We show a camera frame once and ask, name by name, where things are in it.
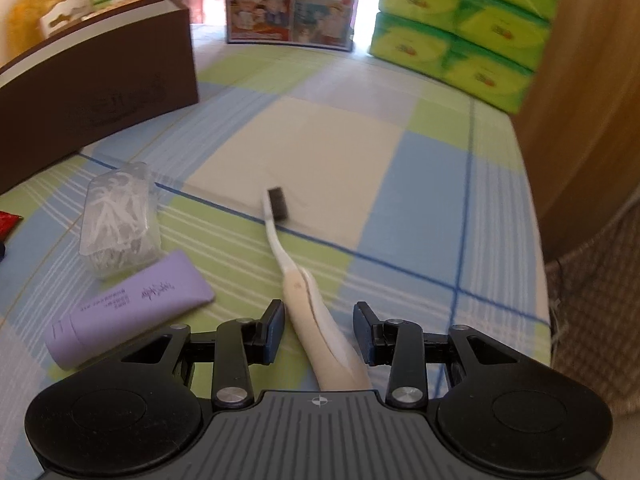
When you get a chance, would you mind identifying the red snack packet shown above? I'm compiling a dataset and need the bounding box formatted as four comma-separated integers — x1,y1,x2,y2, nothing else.
0,211,23,240

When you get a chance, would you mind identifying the green tissue pack stack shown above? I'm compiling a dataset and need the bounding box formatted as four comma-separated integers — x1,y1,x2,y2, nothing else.
369,0,560,114

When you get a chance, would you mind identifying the brown cardboard storage box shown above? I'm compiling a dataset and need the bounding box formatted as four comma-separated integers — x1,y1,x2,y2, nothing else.
1,0,198,191

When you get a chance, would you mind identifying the checked table cloth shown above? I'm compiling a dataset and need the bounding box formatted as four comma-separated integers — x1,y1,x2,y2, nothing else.
1,26,550,479

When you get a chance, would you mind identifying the yellow plastic bag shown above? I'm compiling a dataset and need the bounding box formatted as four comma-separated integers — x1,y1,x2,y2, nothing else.
6,0,64,58

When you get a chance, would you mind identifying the brown quilted chair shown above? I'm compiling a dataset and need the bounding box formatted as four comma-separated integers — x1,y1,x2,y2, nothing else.
546,204,639,416

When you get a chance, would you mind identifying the purple cream tube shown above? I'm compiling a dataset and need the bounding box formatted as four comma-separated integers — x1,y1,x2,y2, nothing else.
44,250,215,370

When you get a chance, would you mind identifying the blue milk carton box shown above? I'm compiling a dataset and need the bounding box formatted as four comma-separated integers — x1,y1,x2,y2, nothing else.
226,0,357,51

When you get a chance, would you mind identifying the cream toothbrush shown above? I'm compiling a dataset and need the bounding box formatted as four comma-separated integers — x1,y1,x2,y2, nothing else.
262,188,371,391

